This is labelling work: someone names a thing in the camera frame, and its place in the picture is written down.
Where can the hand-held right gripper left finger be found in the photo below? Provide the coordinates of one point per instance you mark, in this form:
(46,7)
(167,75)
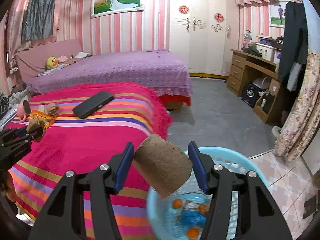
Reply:
(125,165)

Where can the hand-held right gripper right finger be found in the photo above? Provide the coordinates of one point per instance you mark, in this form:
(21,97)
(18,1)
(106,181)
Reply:
(198,167)

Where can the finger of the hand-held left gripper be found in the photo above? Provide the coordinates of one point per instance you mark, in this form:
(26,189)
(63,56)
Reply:
(17,136)

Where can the orange snack packet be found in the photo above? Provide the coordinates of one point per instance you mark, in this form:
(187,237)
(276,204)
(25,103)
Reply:
(42,118)

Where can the light blue plastic basket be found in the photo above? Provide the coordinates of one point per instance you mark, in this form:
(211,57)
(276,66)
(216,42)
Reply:
(232,162)

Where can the cardboard tube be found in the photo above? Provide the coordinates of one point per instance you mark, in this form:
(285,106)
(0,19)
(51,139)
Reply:
(162,165)

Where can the black and white noodle packet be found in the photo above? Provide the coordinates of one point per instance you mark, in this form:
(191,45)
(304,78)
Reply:
(191,205)

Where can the blue plastic bag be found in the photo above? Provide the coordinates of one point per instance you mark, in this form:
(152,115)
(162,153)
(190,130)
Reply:
(191,218)

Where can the orange plastic lid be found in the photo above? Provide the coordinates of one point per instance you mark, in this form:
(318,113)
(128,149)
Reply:
(193,233)

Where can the person's left hand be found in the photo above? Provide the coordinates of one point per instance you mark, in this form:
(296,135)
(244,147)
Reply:
(10,187)

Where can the pink mug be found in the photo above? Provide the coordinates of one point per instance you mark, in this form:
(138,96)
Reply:
(23,110)

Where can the black and white patterned bag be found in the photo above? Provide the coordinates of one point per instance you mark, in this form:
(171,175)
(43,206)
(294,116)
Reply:
(3,106)

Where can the striped red blanket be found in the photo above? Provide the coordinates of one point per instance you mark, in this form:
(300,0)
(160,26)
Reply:
(82,140)

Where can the white power strip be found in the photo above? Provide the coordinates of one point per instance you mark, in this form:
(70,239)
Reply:
(13,71)

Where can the black wallet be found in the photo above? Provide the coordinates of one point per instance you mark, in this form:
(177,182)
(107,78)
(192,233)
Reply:
(93,104)

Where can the yellow duck plush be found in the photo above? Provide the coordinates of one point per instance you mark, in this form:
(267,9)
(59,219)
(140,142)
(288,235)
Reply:
(51,63)

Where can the pink bed headboard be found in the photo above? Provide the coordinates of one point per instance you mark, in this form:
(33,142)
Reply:
(42,55)

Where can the pink plush toy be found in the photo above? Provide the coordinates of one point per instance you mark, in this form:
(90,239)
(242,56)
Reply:
(62,58)

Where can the black gift bag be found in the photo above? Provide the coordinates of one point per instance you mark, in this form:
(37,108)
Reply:
(250,93)

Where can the purple bed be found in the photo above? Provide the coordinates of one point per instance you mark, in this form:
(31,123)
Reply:
(112,70)

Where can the white cloth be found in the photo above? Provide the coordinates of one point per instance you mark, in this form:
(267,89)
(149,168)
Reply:
(82,54)

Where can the white fan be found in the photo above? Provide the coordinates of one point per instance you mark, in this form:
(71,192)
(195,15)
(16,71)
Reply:
(261,83)

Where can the wooden desk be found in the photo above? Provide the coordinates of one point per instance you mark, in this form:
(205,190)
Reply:
(238,70)

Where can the pink curtain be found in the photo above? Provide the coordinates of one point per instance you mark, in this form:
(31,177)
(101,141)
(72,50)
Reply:
(15,30)

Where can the small cardboard box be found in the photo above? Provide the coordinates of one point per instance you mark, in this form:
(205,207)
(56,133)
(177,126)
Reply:
(274,87)

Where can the floral curtain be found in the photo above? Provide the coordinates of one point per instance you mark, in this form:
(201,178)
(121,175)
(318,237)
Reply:
(300,110)

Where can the dark clothes pile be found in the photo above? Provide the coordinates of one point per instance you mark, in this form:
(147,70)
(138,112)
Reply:
(251,52)

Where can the grey curtain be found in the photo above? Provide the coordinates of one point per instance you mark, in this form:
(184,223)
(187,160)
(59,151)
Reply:
(40,10)

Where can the white wardrobe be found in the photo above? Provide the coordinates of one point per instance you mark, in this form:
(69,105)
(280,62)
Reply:
(205,35)

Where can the white storage box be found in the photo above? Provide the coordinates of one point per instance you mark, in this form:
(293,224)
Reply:
(265,52)

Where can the desk lamp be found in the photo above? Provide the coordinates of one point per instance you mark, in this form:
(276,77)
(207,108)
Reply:
(247,36)

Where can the purple box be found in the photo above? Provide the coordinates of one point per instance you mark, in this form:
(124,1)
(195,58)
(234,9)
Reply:
(267,39)

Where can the dark hanging garment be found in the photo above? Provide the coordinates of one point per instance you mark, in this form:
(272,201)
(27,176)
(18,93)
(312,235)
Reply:
(293,42)

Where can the framed wedding picture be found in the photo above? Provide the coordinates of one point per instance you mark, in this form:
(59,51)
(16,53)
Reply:
(117,1)

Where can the wall poster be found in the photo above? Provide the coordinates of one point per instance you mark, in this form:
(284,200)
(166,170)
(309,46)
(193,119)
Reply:
(276,13)

